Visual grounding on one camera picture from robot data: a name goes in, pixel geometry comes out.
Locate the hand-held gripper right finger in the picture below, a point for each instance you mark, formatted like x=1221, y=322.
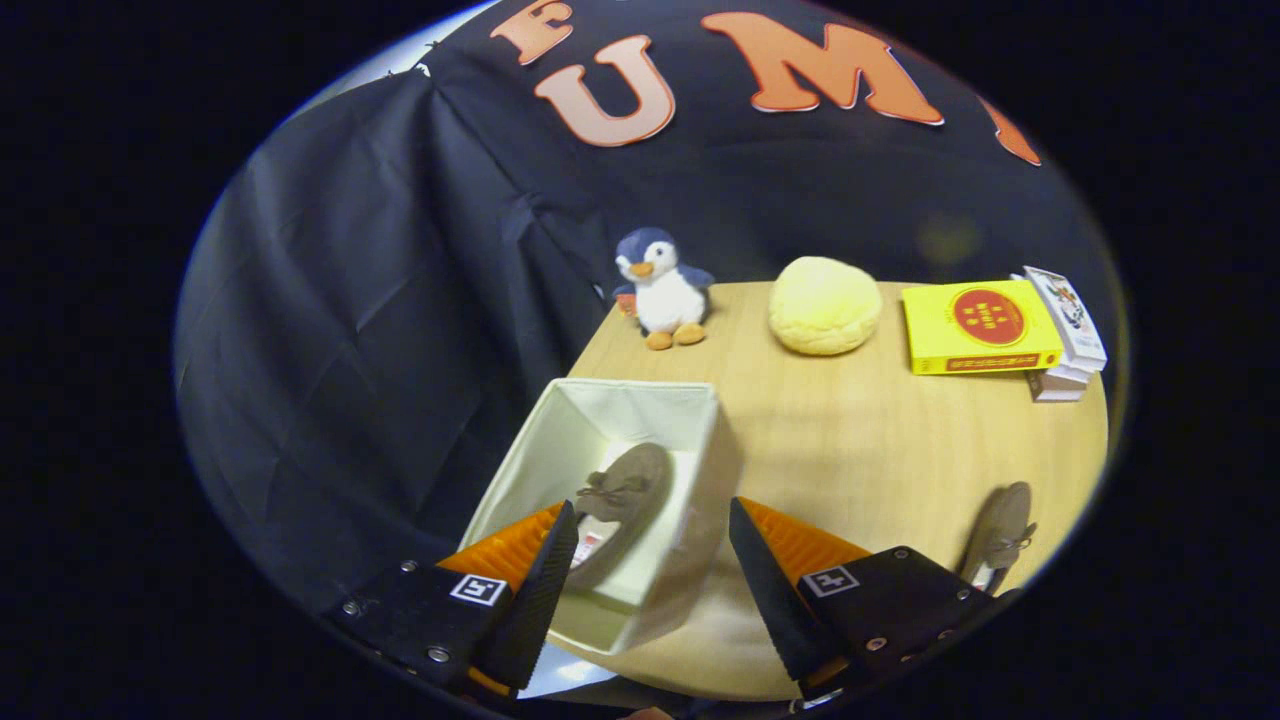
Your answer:
x=770, y=600

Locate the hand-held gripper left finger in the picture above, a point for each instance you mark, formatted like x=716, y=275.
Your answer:
x=535, y=610

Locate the taupe suede shoe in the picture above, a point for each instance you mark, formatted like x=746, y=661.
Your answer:
x=630, y=490
x=1000, y=530

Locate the cream fabric storage box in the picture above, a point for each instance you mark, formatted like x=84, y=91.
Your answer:
x=560, y=430

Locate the yellow plush bun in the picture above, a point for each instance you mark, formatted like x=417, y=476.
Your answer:
x=825, y=305

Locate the penguin plush toy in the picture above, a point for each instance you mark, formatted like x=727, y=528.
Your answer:
x=665, y=300

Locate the black backdrop cloth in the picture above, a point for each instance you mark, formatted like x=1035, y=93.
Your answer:
x=350, y=350

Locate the yellow book with red circle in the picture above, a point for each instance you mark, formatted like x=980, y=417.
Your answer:
x=980, y=325

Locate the white book with dark spine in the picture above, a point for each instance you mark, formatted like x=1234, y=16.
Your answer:
x=1055, y=390

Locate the thin white book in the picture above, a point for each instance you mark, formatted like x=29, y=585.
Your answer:
x=1070, y=376

